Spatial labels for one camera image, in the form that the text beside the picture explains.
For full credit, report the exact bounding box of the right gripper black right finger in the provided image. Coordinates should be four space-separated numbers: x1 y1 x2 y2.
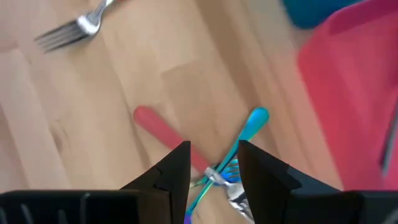
238 140 302 224

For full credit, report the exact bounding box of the iridescent blue fork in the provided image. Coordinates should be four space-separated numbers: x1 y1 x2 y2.
221 158 241 185

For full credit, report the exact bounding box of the pink plastic bin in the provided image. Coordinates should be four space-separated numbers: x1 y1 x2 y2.
297 0 398 191

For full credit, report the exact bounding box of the grey utensil handle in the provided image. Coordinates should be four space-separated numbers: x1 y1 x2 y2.
379 99 398 178

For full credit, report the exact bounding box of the blue plastic bin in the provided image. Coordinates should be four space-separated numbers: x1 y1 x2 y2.
281 0 364 30

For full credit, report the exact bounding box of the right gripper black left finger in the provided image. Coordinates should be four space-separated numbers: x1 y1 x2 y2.
121 140 192 224

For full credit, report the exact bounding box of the iridescent teal handled utensil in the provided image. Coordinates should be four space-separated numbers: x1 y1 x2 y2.
183 106 271 224

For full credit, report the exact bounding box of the red handled silver fork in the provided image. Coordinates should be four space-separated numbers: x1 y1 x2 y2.
132 105 256 224
33 0 125 53

